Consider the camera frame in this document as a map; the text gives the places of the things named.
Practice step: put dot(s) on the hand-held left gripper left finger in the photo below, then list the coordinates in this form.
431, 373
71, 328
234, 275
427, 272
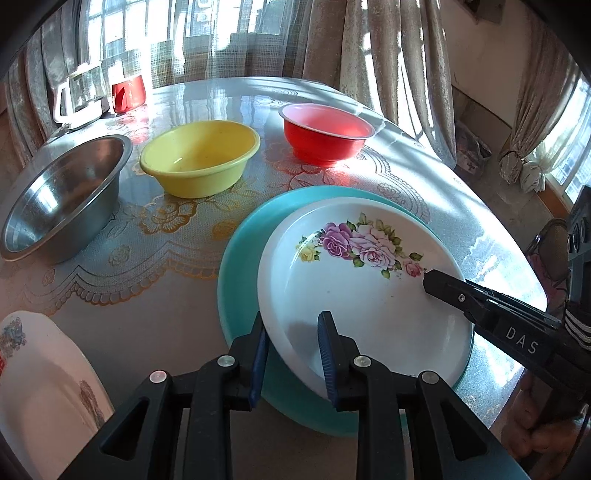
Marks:
258, 355

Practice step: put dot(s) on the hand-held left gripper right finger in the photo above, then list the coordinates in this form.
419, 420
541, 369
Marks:
327, 355

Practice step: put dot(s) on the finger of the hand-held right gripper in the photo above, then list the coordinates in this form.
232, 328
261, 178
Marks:
448, 288

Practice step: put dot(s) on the white floral plate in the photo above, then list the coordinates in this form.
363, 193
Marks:
369, 314

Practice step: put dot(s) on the teal plate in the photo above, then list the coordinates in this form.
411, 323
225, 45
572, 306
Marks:
240, 277

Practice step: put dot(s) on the red plastic bowl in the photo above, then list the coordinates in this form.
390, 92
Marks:
323, 147

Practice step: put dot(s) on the white plate with red print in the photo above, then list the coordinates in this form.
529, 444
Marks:
41, 397

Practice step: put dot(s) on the person's right hand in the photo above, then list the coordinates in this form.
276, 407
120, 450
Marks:
531, 434

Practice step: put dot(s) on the lace patterned tablecloth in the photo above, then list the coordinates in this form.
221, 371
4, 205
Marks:
184, 277

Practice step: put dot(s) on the patterned cloth bundle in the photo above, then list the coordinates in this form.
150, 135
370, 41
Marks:
473, 150

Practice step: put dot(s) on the yellow plastic bowl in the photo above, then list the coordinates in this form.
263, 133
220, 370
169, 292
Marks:
203, 177

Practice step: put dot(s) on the knotted beige curtain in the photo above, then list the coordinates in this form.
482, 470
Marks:
535, 115

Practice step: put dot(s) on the bright side window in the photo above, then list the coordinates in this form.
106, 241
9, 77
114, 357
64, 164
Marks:
572, 138

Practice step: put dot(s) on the wide beige curtain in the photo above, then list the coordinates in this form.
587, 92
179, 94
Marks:
392, 69

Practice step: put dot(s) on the stainless steel bowl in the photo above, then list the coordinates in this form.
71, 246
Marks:
60, 203

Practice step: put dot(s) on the red mug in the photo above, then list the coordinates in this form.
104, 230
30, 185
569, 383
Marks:
129, 97

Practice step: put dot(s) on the sheer checked curtain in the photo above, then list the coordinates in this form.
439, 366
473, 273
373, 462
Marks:
231, 46

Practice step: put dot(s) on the narrow beige curtain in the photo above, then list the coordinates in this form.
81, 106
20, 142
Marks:
37, 83

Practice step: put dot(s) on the chair with metal frame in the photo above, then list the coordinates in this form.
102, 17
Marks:
551, 249

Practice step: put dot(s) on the wall recess panel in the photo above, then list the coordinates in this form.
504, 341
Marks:
485, 11

